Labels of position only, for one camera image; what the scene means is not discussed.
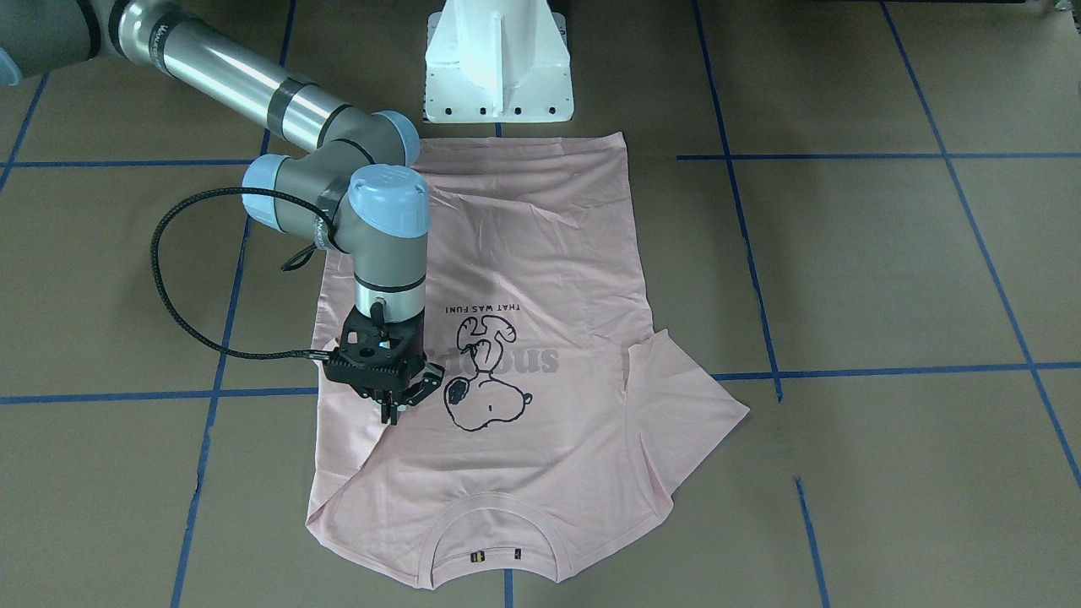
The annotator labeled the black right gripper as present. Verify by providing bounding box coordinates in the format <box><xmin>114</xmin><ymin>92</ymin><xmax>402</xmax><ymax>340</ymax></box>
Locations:
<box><xmin>324</xmin><ymin>307</ymin><xmax>445</xmax><ymax>425</ymax></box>

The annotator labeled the pink printed t-shirt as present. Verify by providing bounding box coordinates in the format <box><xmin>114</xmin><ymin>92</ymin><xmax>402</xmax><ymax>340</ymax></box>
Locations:
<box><xmin>306</xmin><ymin>133</ymin><xmax>747</xmax><ymax>589</ymax></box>

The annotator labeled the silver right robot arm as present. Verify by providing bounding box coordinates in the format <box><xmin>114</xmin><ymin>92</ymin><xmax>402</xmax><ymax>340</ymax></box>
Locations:
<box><xmin>3</xmin><ymin>1</ymin><xmax>444</xmax><ymax>425</ymax></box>

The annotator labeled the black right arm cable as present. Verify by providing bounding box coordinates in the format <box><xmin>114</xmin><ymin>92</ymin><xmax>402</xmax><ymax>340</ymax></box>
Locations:
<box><xmin>150</xmin><ymin>187</ymin><xmax>339</xmax><ymax>364</ymax></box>

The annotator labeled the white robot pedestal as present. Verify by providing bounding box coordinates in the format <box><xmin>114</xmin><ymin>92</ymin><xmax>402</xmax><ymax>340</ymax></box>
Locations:
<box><xmin>422</xmin><ymin>1</ymin><xmax>575</xmax><ymax>124</ymax></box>

